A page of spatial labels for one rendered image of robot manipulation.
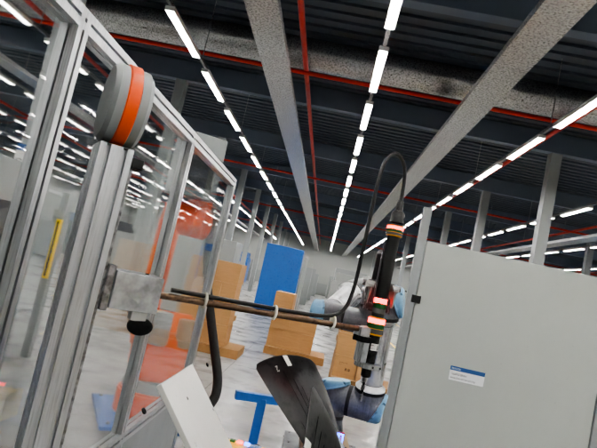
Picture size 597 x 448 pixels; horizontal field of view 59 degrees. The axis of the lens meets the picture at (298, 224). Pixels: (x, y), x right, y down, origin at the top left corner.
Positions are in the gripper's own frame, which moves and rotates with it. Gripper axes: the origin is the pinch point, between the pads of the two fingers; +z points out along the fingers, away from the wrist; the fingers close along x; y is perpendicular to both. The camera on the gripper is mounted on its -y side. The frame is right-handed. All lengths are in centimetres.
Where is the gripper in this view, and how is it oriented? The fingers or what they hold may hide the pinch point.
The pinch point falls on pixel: (384, 284)
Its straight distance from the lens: 133.8
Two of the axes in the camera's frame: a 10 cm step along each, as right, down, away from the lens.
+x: -9.7, -2.0, 1.1
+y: -2.1, 9.7, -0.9
